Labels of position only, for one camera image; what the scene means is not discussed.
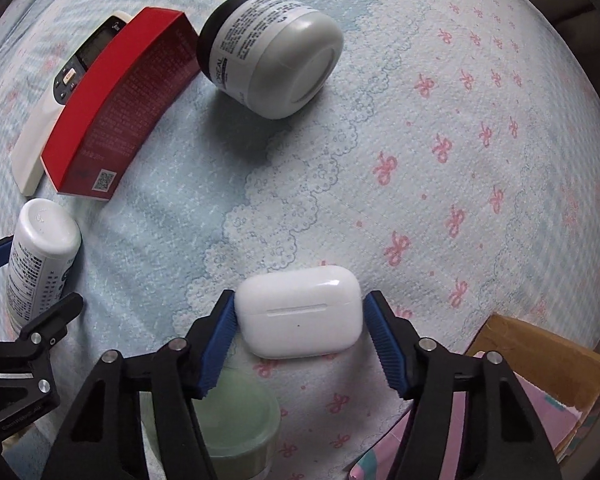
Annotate red cardboard box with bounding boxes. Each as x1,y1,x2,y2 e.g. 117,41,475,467
40,7,201,201

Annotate white earbuds case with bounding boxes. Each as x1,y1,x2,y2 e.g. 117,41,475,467
235,266,365,360

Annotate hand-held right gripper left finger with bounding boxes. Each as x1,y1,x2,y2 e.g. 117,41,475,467
40,289,238,480

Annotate pale green plastic jar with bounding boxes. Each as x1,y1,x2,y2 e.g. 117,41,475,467
145,365,281,480

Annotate grey jar with black lid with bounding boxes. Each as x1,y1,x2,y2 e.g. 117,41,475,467
196,0,344,120

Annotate white remote control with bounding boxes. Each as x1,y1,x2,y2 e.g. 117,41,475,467
11,10,131,196

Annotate white plastic bottle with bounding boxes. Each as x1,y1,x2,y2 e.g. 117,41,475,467
6,199,82,336

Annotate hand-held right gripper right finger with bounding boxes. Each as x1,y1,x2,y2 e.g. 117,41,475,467
362,290,563,480

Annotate brown cardboard storage box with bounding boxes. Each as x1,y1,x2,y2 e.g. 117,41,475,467
347,314,600,480

